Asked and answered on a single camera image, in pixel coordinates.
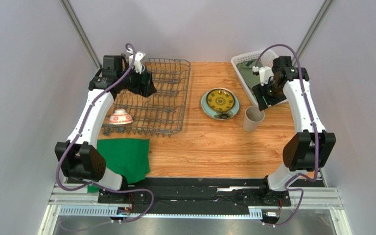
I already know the yellow patterned plate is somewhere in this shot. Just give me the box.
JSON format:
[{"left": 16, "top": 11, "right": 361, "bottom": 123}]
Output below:
[{"left": 206, "top": 89, "right": 236, "bottom": 112}]

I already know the purple cable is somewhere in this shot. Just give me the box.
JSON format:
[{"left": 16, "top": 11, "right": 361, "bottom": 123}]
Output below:
[
  {"left": 55, "top": 43, "right": 154, "bottom": 229},
  {"left": 255, "top": 44, "right": 321, "bottom": 227}
]

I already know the aluminium frame post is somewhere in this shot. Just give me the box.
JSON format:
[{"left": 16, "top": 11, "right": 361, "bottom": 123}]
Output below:
[
  {"left": 296, "top": 0, "right": 335, "bottom": 59},
  {"left": 59, "top": 0, "right": 101, "bottom": 69}
]

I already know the white plastic basket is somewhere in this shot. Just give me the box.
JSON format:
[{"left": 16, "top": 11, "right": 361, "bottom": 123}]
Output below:
[{"left": 231, "top": 49, "right": 278, "bottom": 106}]

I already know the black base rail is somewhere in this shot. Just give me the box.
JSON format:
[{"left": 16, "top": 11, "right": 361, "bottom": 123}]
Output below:
[{"left": 97, "top": 177, "right": 293, "bottom": 216}]

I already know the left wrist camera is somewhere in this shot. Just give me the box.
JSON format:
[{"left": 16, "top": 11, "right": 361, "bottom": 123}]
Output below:
[{"left": 129, "top": 51, "right": 146, "bottom": 74}]

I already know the olive green folded cloth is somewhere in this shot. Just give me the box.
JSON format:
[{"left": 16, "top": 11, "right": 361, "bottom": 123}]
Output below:
[{"left": 236, "top": 59, "right": 259, "bottom": 89}]

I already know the left aluminium frame post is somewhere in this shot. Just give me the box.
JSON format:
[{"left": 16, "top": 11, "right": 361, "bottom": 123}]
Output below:
[{"left": 59, "top": 0, "right": 101, "bottom": 69}]

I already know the red white patterned bowl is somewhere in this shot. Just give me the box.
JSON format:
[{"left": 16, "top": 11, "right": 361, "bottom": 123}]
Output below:
[{"left": 109, "top": 109, "right": 133, "bottom": 125}]

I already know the dark green cloth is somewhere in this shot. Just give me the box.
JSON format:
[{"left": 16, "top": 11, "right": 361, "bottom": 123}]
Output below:
[{"left": 97, "top": 138, "right": 150, "bottom": 184}]

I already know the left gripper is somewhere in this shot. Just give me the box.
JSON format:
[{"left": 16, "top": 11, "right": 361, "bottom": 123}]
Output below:
[{"left": 117, "top": 64, "right": 156, "bottom": 98}]

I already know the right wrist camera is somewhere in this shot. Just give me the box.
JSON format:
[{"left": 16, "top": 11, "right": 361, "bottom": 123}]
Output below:
[{"left": 252, "top": 66, "right": 273, "bottom": 86}]

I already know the grey wire dish rack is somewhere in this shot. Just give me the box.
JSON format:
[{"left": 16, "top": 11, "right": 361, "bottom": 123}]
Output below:
[{"left": 102, "top": 58, "right": 191, "bottom": 136}]

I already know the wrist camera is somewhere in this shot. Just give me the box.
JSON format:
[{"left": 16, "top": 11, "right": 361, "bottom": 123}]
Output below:
[
  {"left": 129, "top": 51, "right": 146, "bottom": 74},
  {"left": 252, "top": 66, "right": 273, "bottom": 86}
]

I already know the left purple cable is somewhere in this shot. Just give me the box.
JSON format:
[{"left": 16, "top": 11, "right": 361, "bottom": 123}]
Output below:
[{"left": 55, "top": 43, "right": 154, "bottom": 229}]

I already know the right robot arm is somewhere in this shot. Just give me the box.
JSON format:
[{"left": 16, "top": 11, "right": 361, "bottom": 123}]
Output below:
[{"left": 252, "top": 56, "right": 336, "bottom": 205}]

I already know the right aluminium frame post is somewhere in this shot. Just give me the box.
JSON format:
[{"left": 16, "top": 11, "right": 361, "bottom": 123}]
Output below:
[{"left": 296, "top": 0, "right": 335, "bottom": 59}]

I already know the beige cup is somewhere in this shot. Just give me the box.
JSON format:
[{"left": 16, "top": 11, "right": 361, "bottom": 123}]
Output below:
[{"left": 243, "top": 106, "right": 265, "bottom": 133}]

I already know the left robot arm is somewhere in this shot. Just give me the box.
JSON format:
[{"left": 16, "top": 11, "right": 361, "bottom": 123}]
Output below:
[{"left": 54, "top": 51, "right": 157, "bottom": 192}]

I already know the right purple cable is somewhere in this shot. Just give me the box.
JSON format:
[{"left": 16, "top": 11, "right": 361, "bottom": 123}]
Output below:
[{"left": 255, "top": 44, "right": 321, "bottom": 227}]

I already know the light blue flower plate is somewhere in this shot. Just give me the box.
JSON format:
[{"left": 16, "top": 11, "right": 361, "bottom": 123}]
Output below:
[{"left": 200, "top": 88, "right": 240, "bottom": 120}]

